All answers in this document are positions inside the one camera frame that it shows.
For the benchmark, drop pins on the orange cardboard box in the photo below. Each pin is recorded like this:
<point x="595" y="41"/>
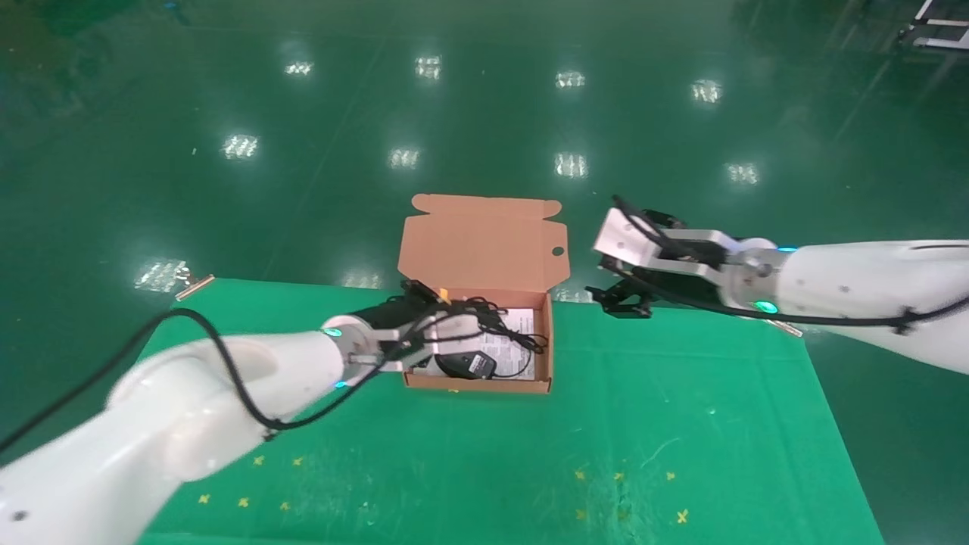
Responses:
<point x="477" y="246"/>

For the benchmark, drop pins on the green table mat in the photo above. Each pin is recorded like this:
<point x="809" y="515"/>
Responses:
<point x="492" y="454"/>

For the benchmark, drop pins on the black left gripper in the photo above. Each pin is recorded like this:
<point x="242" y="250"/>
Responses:
<point x="386" y="312"/>

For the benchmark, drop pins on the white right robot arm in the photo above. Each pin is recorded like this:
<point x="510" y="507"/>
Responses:
<point x="855" y="284"/>

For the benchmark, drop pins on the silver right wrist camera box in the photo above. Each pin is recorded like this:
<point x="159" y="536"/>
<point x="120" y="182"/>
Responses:
<point x="628" y="238"/>

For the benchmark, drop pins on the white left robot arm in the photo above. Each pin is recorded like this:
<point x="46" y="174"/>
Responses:
<point x="189" y="409"/>

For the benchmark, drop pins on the grey metal frame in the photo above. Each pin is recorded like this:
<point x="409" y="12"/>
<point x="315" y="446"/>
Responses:
<point x="939" y="38"/>

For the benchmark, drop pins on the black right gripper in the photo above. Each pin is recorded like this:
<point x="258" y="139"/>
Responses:
<point x="624" y="269"/>

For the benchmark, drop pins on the metal binder clip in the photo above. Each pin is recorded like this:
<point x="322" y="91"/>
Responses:
<point x="783" y="327"/>
<point x="193" y="288"/>

